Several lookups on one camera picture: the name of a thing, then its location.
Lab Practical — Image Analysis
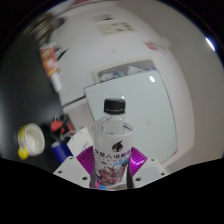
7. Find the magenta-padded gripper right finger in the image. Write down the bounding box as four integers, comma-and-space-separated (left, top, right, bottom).
125, 145, 168, 189

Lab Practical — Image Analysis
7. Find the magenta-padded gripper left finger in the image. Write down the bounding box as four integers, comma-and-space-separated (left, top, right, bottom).
53, 145, 97, 189

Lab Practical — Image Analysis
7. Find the clear bottle with white label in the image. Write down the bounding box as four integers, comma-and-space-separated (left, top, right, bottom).
91, 98, 135, 191

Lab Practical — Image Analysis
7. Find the blue box with red-white print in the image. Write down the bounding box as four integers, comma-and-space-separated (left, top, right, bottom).
51, 125, 95, 165

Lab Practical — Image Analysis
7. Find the red and black tool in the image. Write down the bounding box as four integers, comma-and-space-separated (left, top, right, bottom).
49, 114, 76, 136

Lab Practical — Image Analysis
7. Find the large whiteboard on stand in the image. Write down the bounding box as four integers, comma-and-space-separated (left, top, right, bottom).
83, 68, 179, 165

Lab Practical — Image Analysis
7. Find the small white device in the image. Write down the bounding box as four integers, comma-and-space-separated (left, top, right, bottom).
49, 71, 64, 94

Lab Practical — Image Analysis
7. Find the framed notice board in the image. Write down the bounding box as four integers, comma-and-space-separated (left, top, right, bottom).
91, 59, 157, 85

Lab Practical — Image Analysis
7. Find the colourful flat box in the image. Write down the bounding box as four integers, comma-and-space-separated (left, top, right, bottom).
39, 43, 63, 78

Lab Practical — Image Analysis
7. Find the white mug with yellow handle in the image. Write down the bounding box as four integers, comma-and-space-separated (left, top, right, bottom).
17, 122, 46, 161

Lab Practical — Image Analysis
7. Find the large white wall poster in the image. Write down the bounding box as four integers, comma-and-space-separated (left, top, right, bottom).
99, 21, 135, 37

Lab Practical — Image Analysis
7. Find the small white wall poster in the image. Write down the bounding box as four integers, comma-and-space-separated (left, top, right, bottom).
93, 13, 115, 23

